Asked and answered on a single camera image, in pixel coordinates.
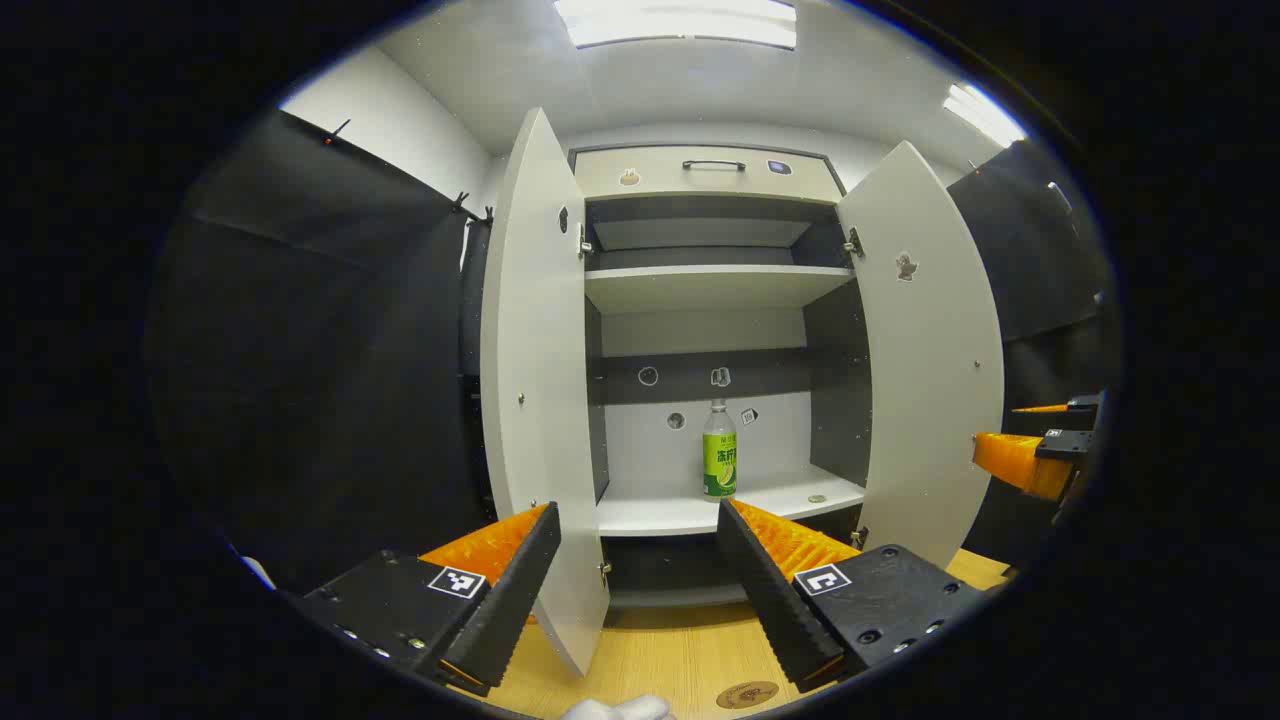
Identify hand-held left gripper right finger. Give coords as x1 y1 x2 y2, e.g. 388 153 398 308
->
716 498 991 694

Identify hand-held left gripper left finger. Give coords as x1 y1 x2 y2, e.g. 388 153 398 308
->
285 502 563 698

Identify round brown coaster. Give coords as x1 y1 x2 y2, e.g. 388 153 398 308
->
716 681 780 710

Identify white cabinet door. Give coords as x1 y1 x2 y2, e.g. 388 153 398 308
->
480 107 611 678
836 140 1005 571

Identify green label plastic bottle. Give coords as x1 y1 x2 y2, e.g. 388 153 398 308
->
702 399 739 500

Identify black backdrop cloth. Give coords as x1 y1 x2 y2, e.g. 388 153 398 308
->
148 108 1119 596

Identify narrow ceiling light panel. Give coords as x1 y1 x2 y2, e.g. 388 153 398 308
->
942 83 1029 149

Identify large ceiling light panel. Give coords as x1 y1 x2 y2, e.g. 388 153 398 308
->
553 0 798 51

